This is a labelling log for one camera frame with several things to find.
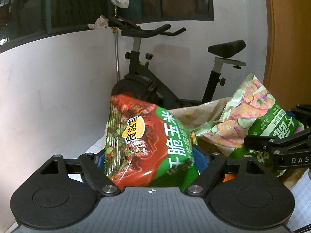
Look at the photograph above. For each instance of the light green veggie ring bag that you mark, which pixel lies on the light green veggie ring bag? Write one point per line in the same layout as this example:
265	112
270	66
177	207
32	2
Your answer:
251	111

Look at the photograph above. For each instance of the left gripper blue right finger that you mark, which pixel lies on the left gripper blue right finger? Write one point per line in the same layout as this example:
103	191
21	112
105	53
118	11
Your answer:
211	169

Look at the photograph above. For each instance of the brown cardboard box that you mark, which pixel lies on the brown cardboard box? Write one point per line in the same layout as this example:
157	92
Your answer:
193	117

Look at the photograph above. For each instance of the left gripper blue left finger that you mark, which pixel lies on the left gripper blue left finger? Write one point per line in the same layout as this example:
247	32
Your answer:
95	176

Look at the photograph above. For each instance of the crumpled white tissue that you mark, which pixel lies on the crumpled white tissue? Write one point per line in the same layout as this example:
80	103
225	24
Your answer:
100	23

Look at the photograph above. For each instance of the white plastic bag on pole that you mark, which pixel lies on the white plastic bag on pole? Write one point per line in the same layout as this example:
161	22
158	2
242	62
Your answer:
123	4

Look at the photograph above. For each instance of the dark window frame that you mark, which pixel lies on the dark window frame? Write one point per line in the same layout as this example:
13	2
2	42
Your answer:
24	21

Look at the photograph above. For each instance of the green red corn snack bag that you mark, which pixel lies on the green red corn snack bag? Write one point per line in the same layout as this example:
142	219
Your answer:
146	146

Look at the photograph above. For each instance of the orange wooden wardrobe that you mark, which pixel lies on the orange wooden wardrobe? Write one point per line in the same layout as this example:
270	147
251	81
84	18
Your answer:
287	73

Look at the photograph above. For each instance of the metal pole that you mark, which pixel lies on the metal pole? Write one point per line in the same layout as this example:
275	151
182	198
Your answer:
115	30

